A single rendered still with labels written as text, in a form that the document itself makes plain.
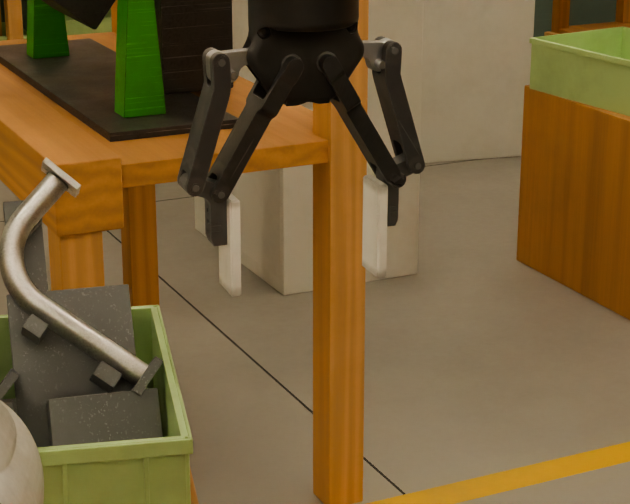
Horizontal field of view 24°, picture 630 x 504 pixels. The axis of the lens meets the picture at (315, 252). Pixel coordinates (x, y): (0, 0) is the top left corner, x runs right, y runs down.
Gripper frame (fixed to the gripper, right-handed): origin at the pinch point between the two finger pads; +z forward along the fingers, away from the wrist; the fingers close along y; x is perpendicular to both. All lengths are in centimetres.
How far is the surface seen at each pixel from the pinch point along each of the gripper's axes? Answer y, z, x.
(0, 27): -78, 95, -657
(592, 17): -456, 119, -706
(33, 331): 8, 31, -70
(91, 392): 2, 40, -70
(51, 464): 11, 37, -47
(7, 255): 10, 23, -75
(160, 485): 0, 41, -45
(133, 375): -3, 37, -66
